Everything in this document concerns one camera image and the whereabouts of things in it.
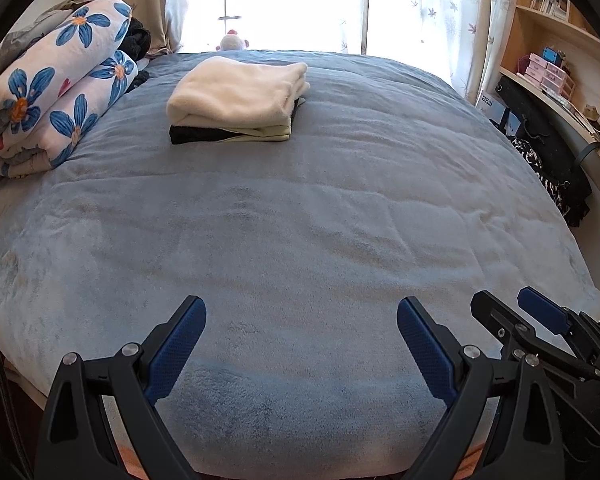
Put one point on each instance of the pink storage drawers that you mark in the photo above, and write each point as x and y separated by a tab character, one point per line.
542	72

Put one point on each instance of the white plush toy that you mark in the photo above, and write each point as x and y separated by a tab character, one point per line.
232	41

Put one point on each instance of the light green jacket black trim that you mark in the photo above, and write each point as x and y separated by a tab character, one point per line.
265	132

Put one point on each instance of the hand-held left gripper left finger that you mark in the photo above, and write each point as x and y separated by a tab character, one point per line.
175	350

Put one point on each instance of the blue small box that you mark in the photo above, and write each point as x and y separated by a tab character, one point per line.
551	55

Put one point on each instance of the black clothes pile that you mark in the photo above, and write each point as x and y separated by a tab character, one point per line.
137	40

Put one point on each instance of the row of books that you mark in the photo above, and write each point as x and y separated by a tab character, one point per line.
550	2

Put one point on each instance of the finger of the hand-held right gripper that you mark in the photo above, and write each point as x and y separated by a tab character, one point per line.
495	315
545	310

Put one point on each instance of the blue bed blanket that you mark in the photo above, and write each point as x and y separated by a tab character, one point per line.
300	220

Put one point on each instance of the sheer leaf print curtain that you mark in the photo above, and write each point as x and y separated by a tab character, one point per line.
180	5
440	20

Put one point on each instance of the black bag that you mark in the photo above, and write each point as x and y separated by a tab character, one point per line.
535	115

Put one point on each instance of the white fuzzy cardigan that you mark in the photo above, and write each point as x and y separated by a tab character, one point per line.
235	90

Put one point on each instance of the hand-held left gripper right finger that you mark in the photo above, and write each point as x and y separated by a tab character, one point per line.
425	350

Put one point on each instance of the blue flower print quilt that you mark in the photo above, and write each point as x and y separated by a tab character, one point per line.
55	90

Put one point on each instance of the white box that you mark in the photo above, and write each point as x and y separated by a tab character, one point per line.
490	105

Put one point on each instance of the zebra print cloth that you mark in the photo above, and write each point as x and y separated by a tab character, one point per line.
525	152

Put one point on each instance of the curved desk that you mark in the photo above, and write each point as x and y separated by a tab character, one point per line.
560	110

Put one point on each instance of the wooden bookshelf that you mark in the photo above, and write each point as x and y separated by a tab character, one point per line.
522	40

